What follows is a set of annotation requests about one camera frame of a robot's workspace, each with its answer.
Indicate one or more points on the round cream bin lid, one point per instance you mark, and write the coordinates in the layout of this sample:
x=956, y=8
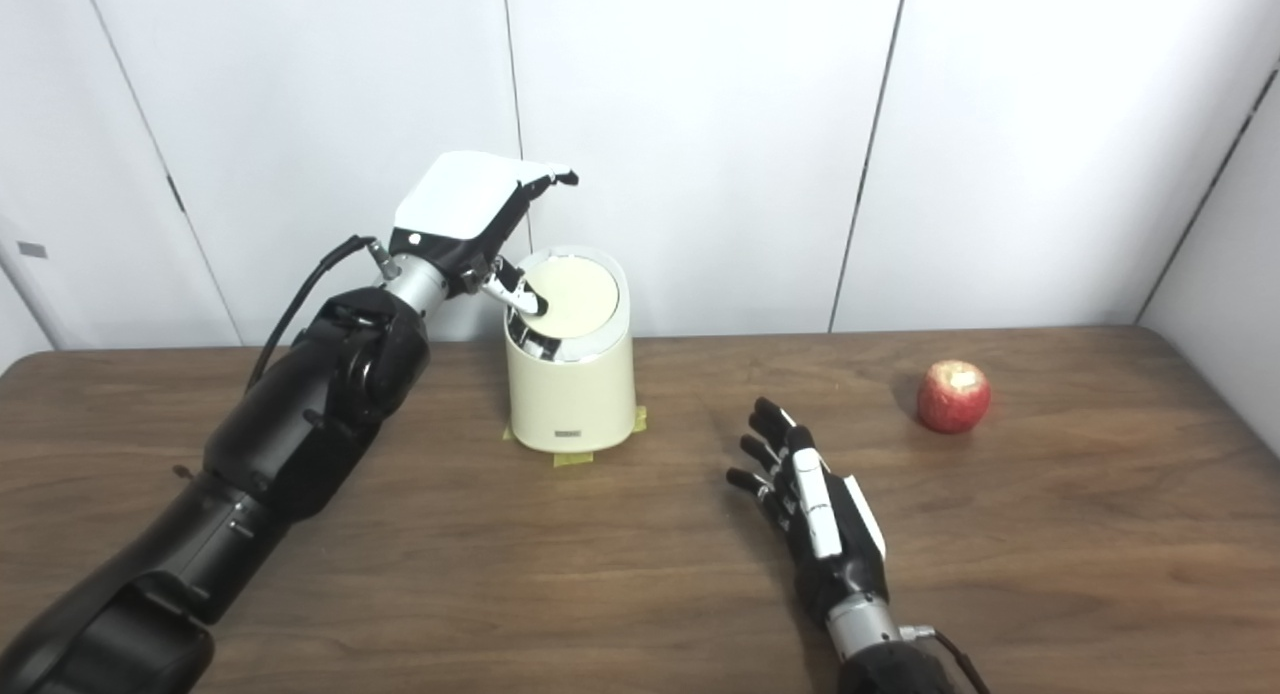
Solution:
x=580, y=294

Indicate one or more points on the grey wall label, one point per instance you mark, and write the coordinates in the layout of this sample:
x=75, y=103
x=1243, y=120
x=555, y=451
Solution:
x=32, y=249

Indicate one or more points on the wide yellow tape strip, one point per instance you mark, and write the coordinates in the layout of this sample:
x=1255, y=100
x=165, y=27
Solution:
x=573, y=459

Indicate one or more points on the red apple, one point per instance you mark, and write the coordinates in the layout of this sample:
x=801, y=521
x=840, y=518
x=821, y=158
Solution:
x=953, y=399

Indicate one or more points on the cream-colored plastic bin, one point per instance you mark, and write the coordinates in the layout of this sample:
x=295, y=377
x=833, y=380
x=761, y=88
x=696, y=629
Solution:
x=572, y=399

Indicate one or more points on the tall yellow tape piece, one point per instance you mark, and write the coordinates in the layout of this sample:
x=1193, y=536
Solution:
x=640, y=419

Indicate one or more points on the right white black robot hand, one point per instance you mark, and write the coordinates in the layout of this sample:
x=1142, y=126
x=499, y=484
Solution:
x=840, y=554

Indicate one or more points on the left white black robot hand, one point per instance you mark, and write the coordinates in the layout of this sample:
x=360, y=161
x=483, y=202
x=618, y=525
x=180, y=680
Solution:
x=455, y=199

